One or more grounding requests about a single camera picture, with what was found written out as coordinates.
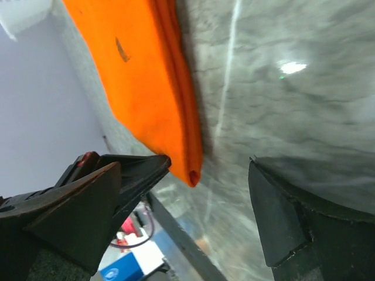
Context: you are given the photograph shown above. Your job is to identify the blue white box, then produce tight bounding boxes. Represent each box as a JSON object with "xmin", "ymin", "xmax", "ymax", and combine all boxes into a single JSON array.
[{"xmin": 98, "ymin": 230, "xmax": 164, "ymax": 280}]

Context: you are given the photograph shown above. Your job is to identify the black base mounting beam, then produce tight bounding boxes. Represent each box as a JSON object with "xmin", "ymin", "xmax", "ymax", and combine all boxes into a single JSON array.
[{"xmin": 146, "ymin": 193, "xmax": 227, "ymax": 280}]

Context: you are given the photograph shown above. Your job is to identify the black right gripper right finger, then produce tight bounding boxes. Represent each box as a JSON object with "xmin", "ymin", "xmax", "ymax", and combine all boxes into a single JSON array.
[{"xmin": 248, "ymin": 159, "xmax": 374, "ymax": 280}]

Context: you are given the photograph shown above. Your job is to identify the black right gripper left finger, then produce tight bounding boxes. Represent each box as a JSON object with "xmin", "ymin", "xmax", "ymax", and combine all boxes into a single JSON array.
[{"xmin": 1, "ymin": 163, "xmax": 121, "ymax": 280}]

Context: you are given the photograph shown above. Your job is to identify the orange t-shirt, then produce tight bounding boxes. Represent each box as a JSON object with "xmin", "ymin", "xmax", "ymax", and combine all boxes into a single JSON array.
[{"xmin": 64, "ymin": 1, "xmax": 203, "ymax": 187}]

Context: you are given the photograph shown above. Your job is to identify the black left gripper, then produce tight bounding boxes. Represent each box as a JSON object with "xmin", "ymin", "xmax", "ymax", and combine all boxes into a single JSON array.
[{"xmin": 0, "ymin": 151, "xmax": 172, "ymax": 232}]

